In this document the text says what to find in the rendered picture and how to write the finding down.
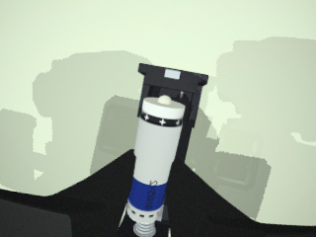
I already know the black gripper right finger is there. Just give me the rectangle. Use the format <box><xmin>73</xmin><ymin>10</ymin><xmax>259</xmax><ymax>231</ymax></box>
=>
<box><xmin>166</xmin><ymin>157</ymin><xmax>316</xmax><ymax>237</ymax></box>

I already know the white and blue battery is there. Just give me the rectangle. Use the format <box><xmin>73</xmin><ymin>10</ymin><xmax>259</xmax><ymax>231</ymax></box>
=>
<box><xmin>126</xmin><ymin>95</ymin><xmax>186</xmax><ymax>224</ymax></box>

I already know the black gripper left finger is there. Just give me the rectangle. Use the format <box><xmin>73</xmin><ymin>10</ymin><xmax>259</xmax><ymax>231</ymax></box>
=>
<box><xmin>0</xmin><ymin>149</ymin><xmax>135</xmax><ymax>237</ymax></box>

